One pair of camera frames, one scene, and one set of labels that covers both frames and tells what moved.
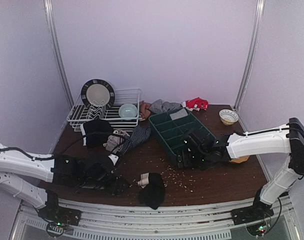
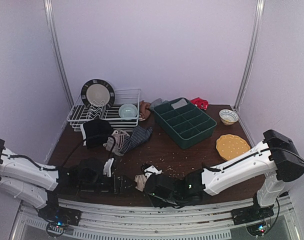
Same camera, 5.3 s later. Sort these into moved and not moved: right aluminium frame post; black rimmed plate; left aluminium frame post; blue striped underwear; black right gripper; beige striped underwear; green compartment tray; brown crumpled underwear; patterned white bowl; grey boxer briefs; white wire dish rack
Moved: black right gripper; grey boxer briefs; green compartment tray
Not moved: white wire dish rack; black rimmed plate; blue striped underwear; left aluminium frame post; patterned white bowl; brown crumpled underwear; beige striped underwear; right aluminium frame post
